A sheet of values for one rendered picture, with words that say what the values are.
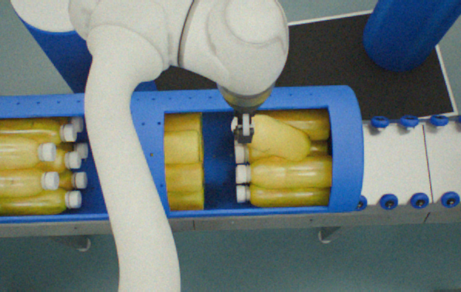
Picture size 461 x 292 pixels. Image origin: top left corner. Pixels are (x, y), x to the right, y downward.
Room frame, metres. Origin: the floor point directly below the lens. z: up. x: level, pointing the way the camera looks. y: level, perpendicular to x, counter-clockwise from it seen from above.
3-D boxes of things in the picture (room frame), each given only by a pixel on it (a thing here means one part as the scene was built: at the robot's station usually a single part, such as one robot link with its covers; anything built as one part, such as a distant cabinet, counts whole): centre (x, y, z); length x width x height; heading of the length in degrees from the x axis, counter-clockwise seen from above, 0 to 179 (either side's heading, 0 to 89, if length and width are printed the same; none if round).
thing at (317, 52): (0.88, -0.14, 0.07); 1.50 x 0.52 x 0.15; 99
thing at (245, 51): (0.33, -0.01, 1.66); 0.13 x 0.11 x 0.16; 72
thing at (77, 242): (0.24, 0.59, 0.31); 0.06 x 0.06 x 0.63; 2
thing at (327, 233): (0.28, -0.39, 0.31); 0.06 x 0.06 x 0.63; 2
